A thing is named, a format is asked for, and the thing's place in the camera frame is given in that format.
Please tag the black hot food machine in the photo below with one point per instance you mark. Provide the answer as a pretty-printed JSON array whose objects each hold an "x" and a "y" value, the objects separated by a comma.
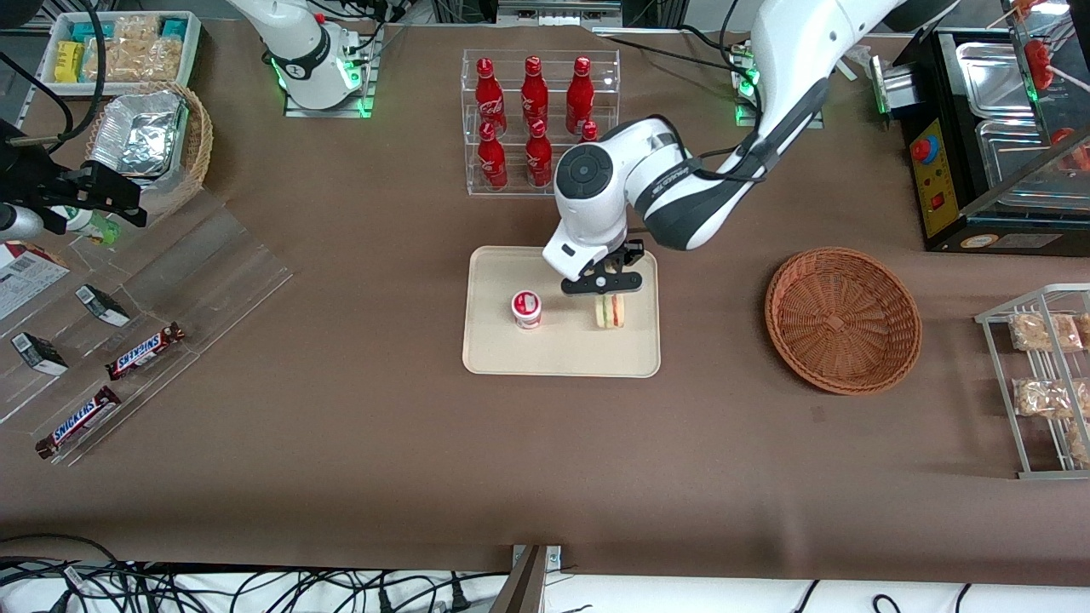
[{"x": 937, "y": 170}]

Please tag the red white yogurt cup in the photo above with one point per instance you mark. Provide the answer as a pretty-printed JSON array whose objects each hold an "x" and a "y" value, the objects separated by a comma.
[{"x": 527, "y": 309}]

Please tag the steel food pan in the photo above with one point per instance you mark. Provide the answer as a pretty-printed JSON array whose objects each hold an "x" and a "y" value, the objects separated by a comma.
[
  {"x": 992, "y": 77},
  {"x": 1013, "y": 157}
]

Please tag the red cola bottle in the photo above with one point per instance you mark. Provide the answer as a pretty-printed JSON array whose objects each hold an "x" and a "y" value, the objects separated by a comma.
[
  {"x": 580, "y": 95},
  {"x": 492, "y": 162},
  {"x": 538, "y": 160},
  {"x": 490, "y": 98},
  {"x": 535, "y": 94},
  {"x": 588, "y": 132}
]

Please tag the red sausage on skewer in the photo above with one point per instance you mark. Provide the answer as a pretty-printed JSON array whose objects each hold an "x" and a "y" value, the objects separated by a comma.
[
  {"x": 1039, "y": 61},
  {"x": 1071, "y": 146}
]

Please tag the brown wicker basket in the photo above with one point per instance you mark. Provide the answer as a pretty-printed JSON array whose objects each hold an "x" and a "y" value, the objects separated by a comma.
[{"x": 843, "y": 319}]

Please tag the green white drink bottle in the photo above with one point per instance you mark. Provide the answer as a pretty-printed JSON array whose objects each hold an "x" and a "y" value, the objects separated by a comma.
[{"x": 95, "y": 226}]

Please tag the white plastic bin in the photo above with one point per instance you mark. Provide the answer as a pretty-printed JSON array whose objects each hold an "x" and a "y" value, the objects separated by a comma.
[{"x": 192, "y": 51}]

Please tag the beige snack pack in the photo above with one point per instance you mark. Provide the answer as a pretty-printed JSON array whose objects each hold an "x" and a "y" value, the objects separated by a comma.
[
  {"x": 1047, "y": 334},
  {"x": 1043, "y": 398},
  {"x": 1085, "y": 328},
  {"x": 1080, "y": 443}
]

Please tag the triangle sandwich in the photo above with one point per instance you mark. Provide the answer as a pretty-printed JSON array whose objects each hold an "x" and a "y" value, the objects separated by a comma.
[{"x": 610, "y": 313}]

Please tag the clear acrylic display stand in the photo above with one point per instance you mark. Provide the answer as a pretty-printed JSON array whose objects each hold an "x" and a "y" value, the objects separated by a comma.
[{"x": 213, "y": 272}]

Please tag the light wicker basket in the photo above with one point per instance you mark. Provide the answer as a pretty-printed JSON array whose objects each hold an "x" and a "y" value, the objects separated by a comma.
[{"x": 197, "y": 145}]

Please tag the aluminium foil container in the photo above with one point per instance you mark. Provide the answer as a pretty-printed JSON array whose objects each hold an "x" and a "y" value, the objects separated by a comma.
[{"x": 140, "y": 136}]

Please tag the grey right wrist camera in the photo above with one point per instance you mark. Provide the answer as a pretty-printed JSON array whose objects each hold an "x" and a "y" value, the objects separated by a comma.
[{"x": 17, "y": 223}]

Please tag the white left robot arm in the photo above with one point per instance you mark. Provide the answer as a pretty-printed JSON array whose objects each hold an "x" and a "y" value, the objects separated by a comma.
[{"x": 681, "y": 187}]

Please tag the brown table cover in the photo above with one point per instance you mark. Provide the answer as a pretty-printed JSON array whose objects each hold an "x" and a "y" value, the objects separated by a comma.
[{"x": 341, "y": 477}]

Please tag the red white printed carton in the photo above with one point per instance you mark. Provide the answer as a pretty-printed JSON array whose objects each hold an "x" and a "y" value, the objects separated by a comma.
[{"x": 25, "y": 277}]

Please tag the crumpled clear plastic wrap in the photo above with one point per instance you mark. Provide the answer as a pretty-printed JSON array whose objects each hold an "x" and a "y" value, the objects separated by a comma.
[{"x": 860, "y": 55}]

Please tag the yellow snack packet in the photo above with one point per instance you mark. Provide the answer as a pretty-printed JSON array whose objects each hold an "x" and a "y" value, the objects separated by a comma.
[{"x": 69, "y": 61}]

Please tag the teal snack packet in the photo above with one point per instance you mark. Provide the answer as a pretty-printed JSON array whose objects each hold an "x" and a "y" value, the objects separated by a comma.
[
  {"x": 85, "y": 32},
  {"x": 174, "y": 28}
]

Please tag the beige plastic tray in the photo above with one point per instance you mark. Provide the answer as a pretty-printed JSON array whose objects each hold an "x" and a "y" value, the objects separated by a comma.
[{"x": 562, "y": 353}]

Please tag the aluminium camera post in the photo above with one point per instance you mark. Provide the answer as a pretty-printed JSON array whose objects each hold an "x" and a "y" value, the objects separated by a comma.
[{"x": 524, "y": 587}]

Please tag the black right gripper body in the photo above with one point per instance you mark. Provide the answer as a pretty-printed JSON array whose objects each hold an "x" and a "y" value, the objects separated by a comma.
[{"x": 41, "y": 180}]

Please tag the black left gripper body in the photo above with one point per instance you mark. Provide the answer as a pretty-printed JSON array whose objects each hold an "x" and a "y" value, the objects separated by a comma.
[{"x": 631, "y": 252}]

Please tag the brown Snickers bar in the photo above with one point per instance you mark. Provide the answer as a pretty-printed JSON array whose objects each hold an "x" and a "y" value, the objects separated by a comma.
[
  {"x": 78, "y": 422},
  {"x": 145, "y": 351}
]

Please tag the small black white box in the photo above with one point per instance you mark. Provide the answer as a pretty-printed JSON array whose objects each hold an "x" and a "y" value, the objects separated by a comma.
[
  {"x": 102, "y": 305},
  {"x": 38, "y": 353}
]

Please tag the clear acrylic bottle rack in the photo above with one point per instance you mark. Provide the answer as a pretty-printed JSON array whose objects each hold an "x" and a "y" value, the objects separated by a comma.
[{"x": 511, "y": 191}]

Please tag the beige rice cracker pack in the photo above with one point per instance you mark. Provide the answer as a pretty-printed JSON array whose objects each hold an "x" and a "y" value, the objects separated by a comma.
[
  {"x": 136, "y": 61},
  {"x": 136, "y": 27}
]

